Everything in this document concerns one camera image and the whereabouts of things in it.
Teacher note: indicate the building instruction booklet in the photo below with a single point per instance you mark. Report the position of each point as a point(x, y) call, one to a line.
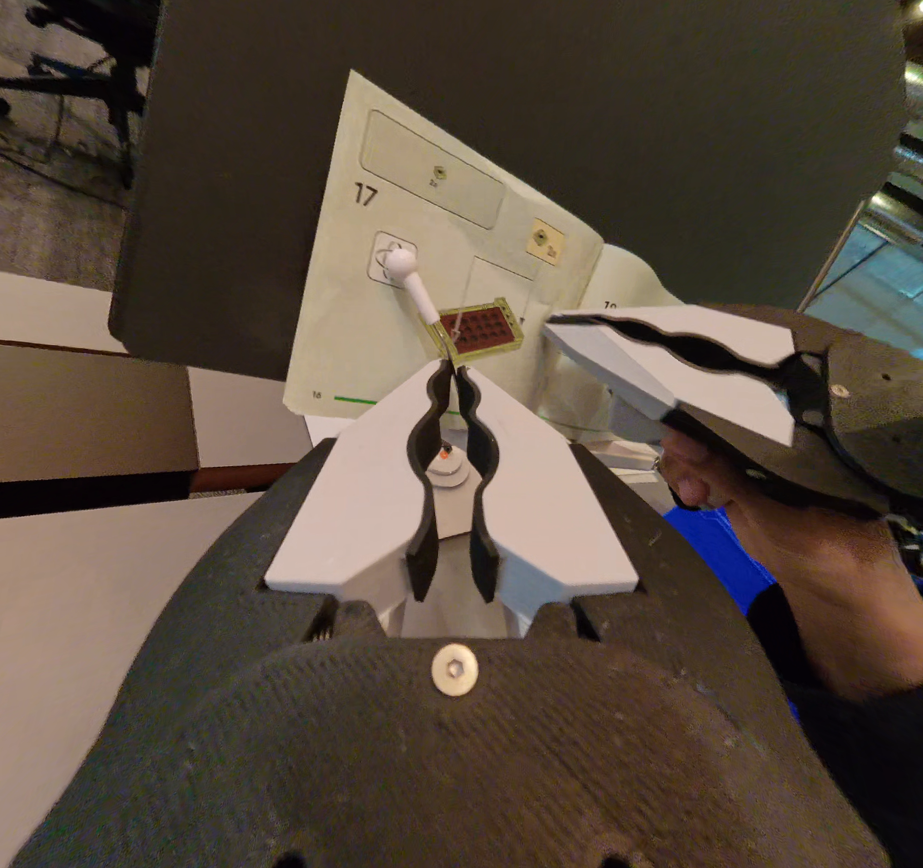
point(404, 161)

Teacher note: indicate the person's right forearm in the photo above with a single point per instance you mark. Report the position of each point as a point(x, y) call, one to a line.
point(865, 774)

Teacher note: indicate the blue storage box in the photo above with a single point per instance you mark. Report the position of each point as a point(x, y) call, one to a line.
point(714, 543)

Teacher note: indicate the white book stand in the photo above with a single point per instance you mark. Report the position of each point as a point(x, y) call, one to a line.
point(422, 294)

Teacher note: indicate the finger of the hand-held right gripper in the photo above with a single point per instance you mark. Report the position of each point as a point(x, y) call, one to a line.
point(721, 330)
point(735, 410)

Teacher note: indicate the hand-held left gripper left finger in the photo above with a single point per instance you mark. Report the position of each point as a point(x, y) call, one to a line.
point(346, 514)

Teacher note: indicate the black office chair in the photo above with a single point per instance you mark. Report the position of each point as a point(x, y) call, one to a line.
point(94, 17)

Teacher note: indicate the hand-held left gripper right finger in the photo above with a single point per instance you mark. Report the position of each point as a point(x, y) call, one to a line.
point(555, 514)

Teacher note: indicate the person's right hand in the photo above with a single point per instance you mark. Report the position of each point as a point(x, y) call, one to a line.
point(829, 594)

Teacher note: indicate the brown wooden desk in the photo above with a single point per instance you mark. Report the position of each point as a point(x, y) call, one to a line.
point(94, 413)

